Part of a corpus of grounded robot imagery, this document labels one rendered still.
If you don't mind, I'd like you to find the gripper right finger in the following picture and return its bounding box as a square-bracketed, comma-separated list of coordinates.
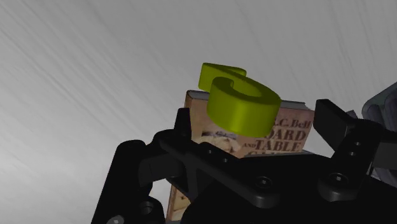
[312, 99, 397, 203]

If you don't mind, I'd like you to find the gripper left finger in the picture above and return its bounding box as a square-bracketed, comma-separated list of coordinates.
[91, 106, 281, 224]

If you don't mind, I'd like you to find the grey rounded padded object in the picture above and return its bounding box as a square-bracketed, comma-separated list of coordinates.
[361, 81, 397, 188]

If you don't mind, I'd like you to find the tan book with grey spine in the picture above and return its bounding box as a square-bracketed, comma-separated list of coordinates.
[165, 90, 316, 223]

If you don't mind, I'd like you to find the yellow-green hook-shaped block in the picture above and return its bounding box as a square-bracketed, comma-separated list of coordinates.
[198, 62, 282, 139]

